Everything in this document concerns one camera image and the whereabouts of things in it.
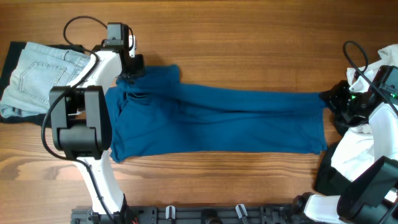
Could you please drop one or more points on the blue t-shirt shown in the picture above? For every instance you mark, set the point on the blue t-shirt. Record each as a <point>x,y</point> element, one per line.
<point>158,114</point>

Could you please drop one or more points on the white garment pile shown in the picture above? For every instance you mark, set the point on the white garment pile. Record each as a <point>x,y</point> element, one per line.
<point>355,153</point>

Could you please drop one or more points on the black folded garment left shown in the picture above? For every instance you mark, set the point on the black folded garment left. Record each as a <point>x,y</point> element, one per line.
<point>14,52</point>

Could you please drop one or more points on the light blue denim jeans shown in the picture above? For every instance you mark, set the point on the light blue denim jeans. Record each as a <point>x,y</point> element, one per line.
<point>38,69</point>

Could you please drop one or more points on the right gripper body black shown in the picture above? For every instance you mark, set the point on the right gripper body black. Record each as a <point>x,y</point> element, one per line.
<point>337,97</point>

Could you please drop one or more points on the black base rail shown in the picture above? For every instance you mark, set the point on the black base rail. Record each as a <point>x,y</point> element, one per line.
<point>267,214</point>

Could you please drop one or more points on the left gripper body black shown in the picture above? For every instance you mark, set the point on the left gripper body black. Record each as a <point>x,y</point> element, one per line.
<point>136,67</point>

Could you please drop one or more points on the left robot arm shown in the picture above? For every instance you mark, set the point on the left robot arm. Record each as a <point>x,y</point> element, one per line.
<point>81,126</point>

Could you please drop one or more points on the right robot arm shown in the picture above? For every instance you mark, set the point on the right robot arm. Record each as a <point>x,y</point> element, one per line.
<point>357,179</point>

